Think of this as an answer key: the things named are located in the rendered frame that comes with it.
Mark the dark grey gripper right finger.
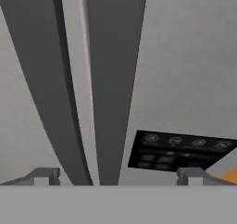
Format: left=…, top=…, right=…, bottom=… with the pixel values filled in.
left=176, top=167, right=237, bottom=187

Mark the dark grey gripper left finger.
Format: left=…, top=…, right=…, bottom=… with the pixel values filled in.
left=0, top=167, right=61, bottom=187

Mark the dark grey fridge door handle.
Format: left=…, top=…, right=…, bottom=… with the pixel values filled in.
left=0, top=0, right=94, bottom=186
left=86, top=0, right=149, bottom=186

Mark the orange round object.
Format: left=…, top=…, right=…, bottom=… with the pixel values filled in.
left=221, top=168, right=237, bottom=184

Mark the grey fridge door with panel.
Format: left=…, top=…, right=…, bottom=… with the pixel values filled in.
left=81, top=0, right=237, bottom=187

